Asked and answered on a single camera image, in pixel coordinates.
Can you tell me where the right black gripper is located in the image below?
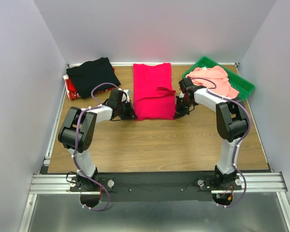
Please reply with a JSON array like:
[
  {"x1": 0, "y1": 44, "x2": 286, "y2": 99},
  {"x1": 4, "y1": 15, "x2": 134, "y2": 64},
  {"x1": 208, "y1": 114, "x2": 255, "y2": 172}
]
[{"x1": 173, "y1": 96, "x2": 193, "y2": 119}]

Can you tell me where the magenta t shirt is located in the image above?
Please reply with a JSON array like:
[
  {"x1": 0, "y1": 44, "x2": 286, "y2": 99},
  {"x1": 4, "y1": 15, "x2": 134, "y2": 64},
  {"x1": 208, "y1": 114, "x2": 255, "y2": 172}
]
[{"x1": 133, "y1": 63, "x2": 176, "y2": 121}]

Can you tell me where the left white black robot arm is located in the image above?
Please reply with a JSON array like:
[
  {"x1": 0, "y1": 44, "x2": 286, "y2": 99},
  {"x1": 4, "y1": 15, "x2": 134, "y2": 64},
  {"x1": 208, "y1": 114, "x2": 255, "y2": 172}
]
[{"x1": 58, "y1": 88, "x2": 137, "y2": 191}]

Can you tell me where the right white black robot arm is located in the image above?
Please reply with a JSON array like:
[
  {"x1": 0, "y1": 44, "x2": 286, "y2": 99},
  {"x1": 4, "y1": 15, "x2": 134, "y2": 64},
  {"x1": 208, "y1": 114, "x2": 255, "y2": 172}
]
[{"x1": 174, "y1": 78, "x2": 251, "y2": 189}]

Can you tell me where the black folded t shirt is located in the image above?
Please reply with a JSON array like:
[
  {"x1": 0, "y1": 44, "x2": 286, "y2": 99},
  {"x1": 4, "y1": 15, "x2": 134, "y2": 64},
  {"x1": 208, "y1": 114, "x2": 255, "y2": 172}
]
[{"x1": 66, "y1": 58, "x2": 121, "y2": 99}]

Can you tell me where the salmon pink t shirt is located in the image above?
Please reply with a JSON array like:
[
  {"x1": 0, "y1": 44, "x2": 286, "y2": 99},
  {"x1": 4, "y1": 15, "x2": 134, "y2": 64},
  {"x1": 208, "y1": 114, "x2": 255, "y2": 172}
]
[{"x1": 185, "y1": 66, "x2": 239, "y2": 99}]

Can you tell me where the green plastic bin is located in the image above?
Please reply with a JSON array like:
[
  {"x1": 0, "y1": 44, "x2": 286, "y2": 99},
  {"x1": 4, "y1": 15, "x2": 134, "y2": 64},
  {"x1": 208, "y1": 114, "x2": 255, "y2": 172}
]
[{"x1": 182, "y1": 56, "x2": 255, "y2": 100}]

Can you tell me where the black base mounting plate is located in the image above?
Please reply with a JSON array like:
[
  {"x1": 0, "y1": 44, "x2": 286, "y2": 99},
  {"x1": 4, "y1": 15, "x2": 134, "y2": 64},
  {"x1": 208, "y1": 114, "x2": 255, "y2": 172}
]
[{"x1": 66, "y1": 171, "x2": 242, "y2": 205}]

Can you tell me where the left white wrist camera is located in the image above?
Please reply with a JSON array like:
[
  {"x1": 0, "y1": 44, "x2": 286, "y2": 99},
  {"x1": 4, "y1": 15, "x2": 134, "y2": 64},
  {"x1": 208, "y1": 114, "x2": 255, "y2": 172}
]
[{"x1": 122, "y1": 89, "x2": 130, "y2": 102}]

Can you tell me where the aluminium frame rail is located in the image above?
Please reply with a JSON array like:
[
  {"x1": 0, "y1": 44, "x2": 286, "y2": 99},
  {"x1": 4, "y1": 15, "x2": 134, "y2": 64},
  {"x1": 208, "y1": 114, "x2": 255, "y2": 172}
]
[{"x1": 29, "y1": 173, "x2": 288, "y2": 194}]

